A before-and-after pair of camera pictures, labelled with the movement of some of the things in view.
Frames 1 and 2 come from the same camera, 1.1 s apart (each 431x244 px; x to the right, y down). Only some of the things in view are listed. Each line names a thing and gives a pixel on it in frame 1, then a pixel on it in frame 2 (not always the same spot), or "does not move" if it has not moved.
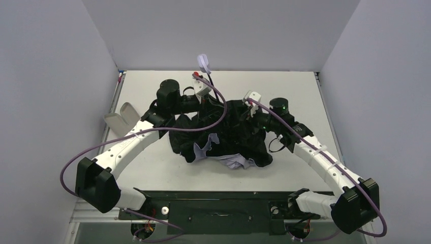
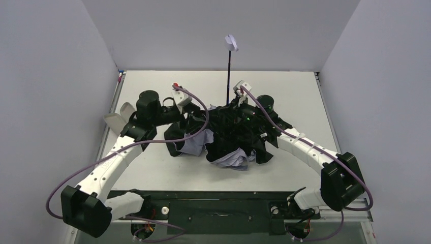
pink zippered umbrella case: x=125 y=122 does not move
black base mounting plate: x=217 y=212 does not move
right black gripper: x=247 y=113 → x=232 y=112
